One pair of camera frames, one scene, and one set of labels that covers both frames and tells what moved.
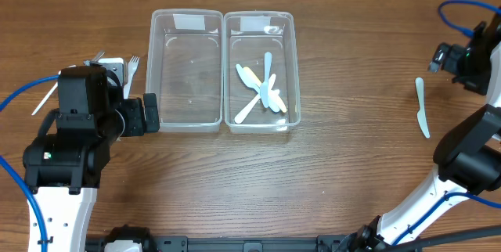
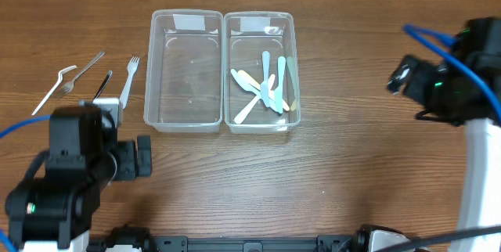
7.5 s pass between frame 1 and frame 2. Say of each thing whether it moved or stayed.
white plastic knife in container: stayed
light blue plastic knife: stayed
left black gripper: moved
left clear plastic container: stayed
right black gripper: moved
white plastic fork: stayed
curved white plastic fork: stayed
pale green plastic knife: moved
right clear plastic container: stayed
